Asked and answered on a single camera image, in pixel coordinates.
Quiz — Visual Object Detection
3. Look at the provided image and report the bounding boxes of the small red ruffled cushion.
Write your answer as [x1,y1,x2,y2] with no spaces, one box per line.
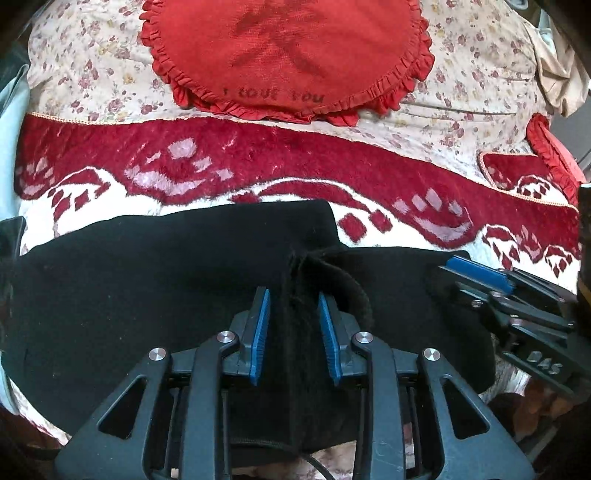
[526,113,587,199]

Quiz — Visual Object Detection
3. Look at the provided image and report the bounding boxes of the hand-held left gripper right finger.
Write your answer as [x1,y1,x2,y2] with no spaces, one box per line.
[318,292,533,480]

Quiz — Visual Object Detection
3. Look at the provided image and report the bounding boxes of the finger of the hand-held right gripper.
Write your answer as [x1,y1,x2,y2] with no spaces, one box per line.
[427,267,575,332]
[438,256,578,306]

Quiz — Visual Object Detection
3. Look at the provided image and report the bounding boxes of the large red ruffled round cushion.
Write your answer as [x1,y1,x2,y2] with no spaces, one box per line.
[140,0,435,127]

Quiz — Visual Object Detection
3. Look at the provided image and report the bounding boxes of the black pants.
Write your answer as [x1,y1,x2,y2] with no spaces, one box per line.
[9,198,497,467]

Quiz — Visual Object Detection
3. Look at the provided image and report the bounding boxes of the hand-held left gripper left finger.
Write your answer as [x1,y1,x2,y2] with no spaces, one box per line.
[54,286,271,480]

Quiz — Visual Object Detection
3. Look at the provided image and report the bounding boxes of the floral bed sheet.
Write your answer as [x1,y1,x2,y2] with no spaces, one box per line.
[25,0,583,195]

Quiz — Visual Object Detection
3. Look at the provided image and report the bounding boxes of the black cable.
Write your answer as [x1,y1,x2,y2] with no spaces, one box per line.
[298,450,335,480]

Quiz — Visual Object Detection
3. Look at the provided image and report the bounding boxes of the light blue cloth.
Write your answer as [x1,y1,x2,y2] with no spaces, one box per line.
[0,65,31,217]

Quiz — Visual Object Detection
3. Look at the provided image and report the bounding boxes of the black device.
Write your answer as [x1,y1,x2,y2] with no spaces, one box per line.
[0,217,26,259]

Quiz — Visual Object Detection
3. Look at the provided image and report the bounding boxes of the beige cloth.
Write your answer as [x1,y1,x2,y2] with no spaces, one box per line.
[526,23,591,116]

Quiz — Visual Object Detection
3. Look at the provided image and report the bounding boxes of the red and white plush blanket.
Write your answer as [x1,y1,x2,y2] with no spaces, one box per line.
[0,113,583,480]

